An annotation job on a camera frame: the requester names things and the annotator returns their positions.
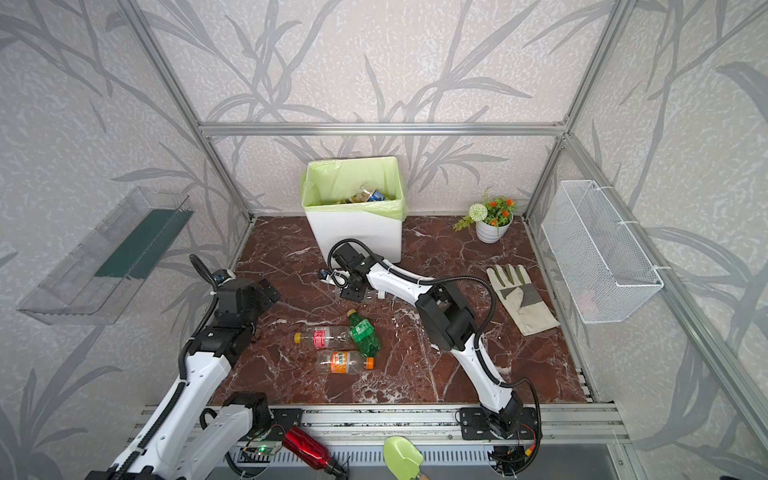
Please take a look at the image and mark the dark green bottle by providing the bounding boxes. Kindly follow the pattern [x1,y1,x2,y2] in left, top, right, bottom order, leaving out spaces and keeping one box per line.
[347,309,382,358]

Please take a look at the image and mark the green plastic trowel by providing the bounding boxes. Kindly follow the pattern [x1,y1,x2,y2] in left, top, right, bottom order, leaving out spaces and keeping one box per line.
[383,436,429,480]

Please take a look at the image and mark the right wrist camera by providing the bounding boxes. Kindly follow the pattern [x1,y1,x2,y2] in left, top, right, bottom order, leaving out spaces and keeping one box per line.
[318,268,346,288]

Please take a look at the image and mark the red metal bottle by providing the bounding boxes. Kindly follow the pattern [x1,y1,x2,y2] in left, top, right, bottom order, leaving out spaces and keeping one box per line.
[282,426,349,480]

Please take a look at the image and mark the clear plastic wall shelf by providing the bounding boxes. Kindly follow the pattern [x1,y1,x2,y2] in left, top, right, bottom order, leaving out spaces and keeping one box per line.
[17,187,194,326]

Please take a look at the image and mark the white bin with green liner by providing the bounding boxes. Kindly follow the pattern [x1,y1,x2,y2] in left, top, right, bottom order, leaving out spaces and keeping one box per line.
[300,157,408,263]

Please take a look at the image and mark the white pot with flowers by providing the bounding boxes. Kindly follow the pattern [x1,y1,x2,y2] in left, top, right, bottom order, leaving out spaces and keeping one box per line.
[453,196,518,244]

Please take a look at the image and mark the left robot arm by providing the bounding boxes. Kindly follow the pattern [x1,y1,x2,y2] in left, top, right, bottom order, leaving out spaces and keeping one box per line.
[87,255,280,479]

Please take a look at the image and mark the clear bottle blue label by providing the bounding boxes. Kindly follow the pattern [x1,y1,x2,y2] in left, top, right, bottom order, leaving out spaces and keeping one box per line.
[350,187,387,203]

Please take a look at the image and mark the red label bottle yellow cap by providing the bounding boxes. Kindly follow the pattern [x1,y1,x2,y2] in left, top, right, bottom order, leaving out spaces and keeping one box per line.
[293,326,355,350]

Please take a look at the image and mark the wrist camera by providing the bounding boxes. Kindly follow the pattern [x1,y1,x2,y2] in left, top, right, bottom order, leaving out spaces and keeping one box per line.
[210,269,236,290]
[318,268,346,288]

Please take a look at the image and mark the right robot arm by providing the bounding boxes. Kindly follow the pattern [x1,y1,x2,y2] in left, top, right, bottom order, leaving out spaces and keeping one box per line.
[326,238,542,439]

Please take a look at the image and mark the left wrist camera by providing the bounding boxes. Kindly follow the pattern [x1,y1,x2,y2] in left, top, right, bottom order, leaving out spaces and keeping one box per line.
[210,269,236,290]

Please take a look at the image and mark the orange label bottle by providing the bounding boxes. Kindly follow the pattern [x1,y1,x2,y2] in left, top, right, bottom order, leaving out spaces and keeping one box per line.
[315,350,374,375]

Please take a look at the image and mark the white wire mesh basket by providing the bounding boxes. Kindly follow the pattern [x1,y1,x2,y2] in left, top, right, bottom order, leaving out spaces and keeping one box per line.
[542,180,664,324]

